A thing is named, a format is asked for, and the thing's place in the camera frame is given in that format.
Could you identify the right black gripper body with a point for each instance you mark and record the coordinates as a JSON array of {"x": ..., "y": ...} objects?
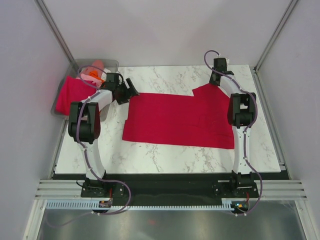
[{"x": 211, "y": 80}]

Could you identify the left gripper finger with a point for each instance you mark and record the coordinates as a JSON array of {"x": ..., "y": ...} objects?
[
  {"x": 122, "y": 99},
  {"x": 132, "y": 91}
]

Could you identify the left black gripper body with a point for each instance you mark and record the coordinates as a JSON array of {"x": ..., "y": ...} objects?
[{"x": 122, "y": 89}]

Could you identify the red t shirt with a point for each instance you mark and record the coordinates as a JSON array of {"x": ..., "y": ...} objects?
[{"x": 199, "y": 120}]

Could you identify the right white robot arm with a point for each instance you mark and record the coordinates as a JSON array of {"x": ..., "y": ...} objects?
[{"x": 241, "y": 114}]

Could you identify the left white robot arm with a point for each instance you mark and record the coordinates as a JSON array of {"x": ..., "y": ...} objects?
[{"x": 84, "y": 122}]

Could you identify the white t shirt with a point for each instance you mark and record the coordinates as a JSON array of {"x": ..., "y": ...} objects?
[{"x": 105, "y": 71}]

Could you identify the orange t shirt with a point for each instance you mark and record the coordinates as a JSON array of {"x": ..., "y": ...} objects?
[{"x": 96, "y": 75}]

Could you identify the salmon pink t shirt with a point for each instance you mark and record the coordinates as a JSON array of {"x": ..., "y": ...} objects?
[{"x": 96, "y": 66}]

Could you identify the clear plastic bin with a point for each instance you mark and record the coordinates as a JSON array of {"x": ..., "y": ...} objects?
[{"x": 75, "y": 69}]

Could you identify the light pink t shirt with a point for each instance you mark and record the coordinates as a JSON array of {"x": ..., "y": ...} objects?
[{"x": 92, "y": 79}]

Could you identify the folded magenta t shirt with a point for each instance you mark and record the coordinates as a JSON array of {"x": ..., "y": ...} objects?
[{"x": 73, "y": 90}]

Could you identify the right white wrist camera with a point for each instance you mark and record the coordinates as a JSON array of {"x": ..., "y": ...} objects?
[{"x": 227, "y": 60}]

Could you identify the white slotted cable duct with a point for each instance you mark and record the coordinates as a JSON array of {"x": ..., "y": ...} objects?
[{"x": 103, "y": 205}]

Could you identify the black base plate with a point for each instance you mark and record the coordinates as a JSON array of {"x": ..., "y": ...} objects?
[{"x": 179, "y": 188}]

